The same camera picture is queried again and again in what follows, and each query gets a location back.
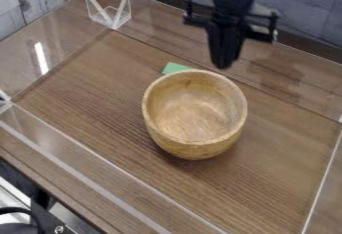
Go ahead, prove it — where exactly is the green flat object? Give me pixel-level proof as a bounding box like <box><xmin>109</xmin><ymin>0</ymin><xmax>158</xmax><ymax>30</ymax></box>
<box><xmin>162</xmin><ymin>62</ymin><xmax>192</xmax><ymax>75</ymax></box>

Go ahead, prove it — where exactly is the black metal mount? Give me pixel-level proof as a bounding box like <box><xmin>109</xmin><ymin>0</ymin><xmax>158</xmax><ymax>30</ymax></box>
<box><xmin>31</xmin><ymin>201</ymin><xmax>78</xmax><ymax>234</ymax></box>

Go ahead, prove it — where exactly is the clear acrylic tray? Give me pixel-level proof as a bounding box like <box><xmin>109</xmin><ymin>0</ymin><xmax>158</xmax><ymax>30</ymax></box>
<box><xmin>0</xmin><ymin>0</ymin><xmax>342</xmax><ymax>234</ymax></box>

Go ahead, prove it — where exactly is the wooden bowl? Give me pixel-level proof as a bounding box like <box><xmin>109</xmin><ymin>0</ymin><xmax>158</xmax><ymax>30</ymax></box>
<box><xmin>142</xmin><ymin>69</ymin><xmax>249</xmax><ymax>160</ymax></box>

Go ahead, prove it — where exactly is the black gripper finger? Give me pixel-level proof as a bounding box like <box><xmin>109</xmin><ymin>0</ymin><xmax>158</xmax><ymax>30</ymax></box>
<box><xmin>229</xmin><ymin>22</ymin><xmax>246</xmax><ymax>65</ymax></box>
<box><xmin>206</xmin><ymin>21</ymin><xmax>233</xmax><ymax>69</ymax></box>

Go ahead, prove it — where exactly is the black cable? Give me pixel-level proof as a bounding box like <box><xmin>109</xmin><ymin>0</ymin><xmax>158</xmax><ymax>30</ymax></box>
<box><xmin>0</xmin><ymin>206</ymin><xmax>42</xmax><ymax>226</ymax></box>

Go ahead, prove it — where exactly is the clear acrylic corner bracket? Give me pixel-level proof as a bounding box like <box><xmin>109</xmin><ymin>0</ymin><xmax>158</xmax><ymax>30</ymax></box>
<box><xmin>86</xmin><ymin>0</ymin><xmax>132</xmax><ymax>30</ymax></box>

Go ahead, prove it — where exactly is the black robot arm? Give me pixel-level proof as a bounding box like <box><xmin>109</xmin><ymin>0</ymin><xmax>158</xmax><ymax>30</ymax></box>
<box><xmin>206</xmin><ymin>0</ymin><xmax>254</xmax><ymax>69</ymax></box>

